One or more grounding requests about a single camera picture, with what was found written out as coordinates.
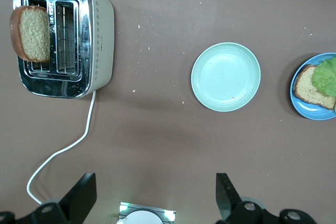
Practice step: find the pale green plate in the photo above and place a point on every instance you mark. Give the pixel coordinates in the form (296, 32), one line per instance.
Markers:
(225, 77)

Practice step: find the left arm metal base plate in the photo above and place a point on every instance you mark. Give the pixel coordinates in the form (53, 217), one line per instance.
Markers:
(123, 207)

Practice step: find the green lettuce leaf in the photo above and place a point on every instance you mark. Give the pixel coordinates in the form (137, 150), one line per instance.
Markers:
(325, 77)

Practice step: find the beige chrome toaster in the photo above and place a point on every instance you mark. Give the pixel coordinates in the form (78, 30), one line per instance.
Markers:
(102, 37)

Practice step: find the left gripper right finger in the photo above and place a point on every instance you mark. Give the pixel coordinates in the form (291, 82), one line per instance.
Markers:
(225, 197)

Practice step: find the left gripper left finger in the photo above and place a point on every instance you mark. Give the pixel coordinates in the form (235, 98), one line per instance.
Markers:
(81, 197)

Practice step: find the blue plate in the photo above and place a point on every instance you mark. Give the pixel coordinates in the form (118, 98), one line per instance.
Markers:
(312, 111)

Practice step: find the brown bread slice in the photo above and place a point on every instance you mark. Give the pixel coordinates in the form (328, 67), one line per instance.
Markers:
(32, 35)
(305, 87)

